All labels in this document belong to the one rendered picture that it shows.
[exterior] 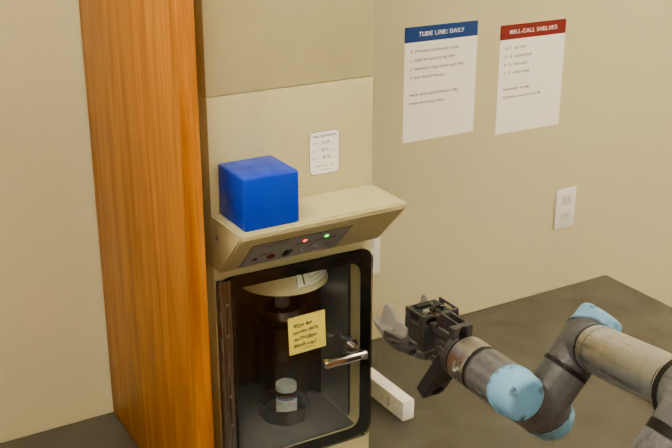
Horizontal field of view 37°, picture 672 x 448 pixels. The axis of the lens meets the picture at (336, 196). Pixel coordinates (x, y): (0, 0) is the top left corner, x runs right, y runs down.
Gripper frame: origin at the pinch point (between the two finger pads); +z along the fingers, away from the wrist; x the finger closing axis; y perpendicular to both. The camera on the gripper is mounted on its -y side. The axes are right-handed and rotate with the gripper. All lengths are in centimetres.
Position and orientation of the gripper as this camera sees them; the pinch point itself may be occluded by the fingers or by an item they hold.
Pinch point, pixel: (393, 319)
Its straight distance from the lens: 178.6
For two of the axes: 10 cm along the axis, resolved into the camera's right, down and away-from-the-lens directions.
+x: -8.6, 1.7, -4.7
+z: -5.0, -2.9, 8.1
